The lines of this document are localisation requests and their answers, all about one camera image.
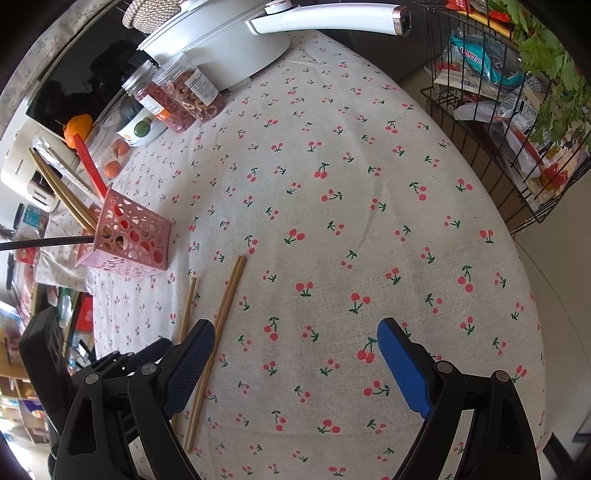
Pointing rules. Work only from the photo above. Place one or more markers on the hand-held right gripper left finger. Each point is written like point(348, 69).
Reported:
point(189, 364)

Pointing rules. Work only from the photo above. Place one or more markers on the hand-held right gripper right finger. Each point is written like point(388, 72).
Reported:
point(406, 369)

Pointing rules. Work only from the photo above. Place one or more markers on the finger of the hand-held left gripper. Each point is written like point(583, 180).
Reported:
point(154, 347)
point(113, 360)

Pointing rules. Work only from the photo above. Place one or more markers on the wooden chopstick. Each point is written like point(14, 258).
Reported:
point(235, 288)
point(190, 304)
point(60, 189)
point(74, 198)
point(228, 288)

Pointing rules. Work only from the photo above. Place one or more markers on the pink perforated plastic basket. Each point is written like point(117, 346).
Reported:
point(138, 249)

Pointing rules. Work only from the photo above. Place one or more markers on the black chopstick with gold band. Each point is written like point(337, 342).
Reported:
point(46, 242)

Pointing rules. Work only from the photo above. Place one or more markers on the disposable chopsticks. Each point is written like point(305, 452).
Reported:
point(69, 173)

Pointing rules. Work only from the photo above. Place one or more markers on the cherry print tablecloth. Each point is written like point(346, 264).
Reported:
point(369, 254)

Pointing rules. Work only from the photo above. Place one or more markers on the small orange fruit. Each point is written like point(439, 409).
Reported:
point(112, 170)
point(120, 148)

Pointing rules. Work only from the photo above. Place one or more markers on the red plastic utensil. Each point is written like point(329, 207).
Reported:
point(92, 170)

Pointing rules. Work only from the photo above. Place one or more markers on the white small appliance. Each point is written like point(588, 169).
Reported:
point(23, 175)

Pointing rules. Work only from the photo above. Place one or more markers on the small green-label jar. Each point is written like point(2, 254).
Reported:
point(138, 129)

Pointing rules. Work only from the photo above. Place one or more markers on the large orange fruit with stem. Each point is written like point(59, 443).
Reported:
point(76, 130)

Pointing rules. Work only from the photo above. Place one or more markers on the clear jar with orange label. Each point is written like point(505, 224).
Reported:
point(171, 115)

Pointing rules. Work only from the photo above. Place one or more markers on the clear jar of dried slices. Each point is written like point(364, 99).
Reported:
point(203, 99)

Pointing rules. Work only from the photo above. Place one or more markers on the red and yellow snack packet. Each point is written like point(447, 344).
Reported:
point(551, 161)

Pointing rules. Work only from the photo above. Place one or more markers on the black glass screen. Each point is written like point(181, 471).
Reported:
point(78, 92)

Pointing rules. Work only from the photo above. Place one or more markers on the white plastic bag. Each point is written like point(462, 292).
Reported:
point(480, 110)

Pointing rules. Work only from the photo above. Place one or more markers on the teal snack packet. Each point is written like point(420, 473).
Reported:
point(485, 60)

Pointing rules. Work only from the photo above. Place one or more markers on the leafy green vegetable bunch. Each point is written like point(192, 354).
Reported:
point(554, 69)

